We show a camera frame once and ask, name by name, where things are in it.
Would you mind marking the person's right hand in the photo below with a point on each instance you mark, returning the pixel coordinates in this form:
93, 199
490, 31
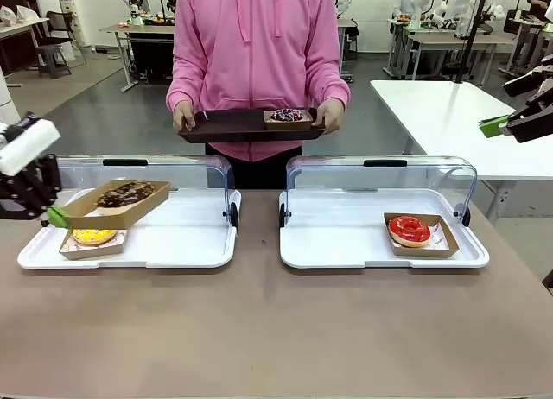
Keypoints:
183, 118

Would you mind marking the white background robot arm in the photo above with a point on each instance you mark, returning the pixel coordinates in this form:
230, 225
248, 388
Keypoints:
134, 1
425, 6

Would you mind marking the grey frame background table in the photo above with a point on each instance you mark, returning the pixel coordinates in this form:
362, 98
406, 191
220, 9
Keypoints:
453, 39

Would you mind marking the black office chair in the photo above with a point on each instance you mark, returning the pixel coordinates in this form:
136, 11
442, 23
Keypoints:
58, 40

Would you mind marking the wooden top background table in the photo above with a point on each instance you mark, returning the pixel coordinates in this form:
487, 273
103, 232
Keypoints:
125, 29

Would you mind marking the person's left forearm pink sleeve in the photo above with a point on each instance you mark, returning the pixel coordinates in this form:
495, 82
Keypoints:
334, 86

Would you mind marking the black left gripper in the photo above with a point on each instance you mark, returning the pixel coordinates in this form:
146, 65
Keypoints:
19, 198

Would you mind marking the yellow frosted donut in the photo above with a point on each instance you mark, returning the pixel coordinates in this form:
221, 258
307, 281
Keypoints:
86, 252

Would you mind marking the red frosted donut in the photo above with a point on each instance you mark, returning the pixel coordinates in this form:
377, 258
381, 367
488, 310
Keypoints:
445, 243

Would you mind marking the person in pink hoodie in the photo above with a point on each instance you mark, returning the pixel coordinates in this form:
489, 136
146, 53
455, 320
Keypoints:
255, 45

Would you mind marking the black trousers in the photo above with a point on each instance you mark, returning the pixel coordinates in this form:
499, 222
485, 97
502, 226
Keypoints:
259, 170

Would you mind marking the dark brown serving tray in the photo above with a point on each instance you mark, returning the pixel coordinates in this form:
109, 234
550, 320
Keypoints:
233, 129

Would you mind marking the chocolate frosted donut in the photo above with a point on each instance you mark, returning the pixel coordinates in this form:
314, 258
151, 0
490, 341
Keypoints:
112, 217

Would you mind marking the white display case base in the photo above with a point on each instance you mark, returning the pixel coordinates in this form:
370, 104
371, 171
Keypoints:
337, 235
181, 243

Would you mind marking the person's right forearm pink sleeve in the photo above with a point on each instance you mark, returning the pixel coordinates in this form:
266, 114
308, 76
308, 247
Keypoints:
183, 88

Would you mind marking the red glazed donut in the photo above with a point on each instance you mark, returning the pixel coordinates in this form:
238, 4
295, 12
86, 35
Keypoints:
399, 232

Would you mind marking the person's left hand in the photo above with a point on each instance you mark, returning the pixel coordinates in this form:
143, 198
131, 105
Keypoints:
334, 116

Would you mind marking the yellow sprinkled donut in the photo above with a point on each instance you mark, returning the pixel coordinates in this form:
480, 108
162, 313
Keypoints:
93, 237

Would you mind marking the dark donut white drizzle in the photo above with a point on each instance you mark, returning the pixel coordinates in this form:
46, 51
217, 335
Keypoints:
287, 115

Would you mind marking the white side table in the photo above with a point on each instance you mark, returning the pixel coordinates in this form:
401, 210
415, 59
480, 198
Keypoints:
432, 114

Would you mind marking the white cylindrical appliance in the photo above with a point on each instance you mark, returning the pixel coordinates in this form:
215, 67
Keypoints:
8, 96

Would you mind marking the black camera pole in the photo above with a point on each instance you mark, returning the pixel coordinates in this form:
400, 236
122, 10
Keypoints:
473, 36

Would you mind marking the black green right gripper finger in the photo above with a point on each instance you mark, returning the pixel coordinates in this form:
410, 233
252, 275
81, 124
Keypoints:
492, 127
525, 84

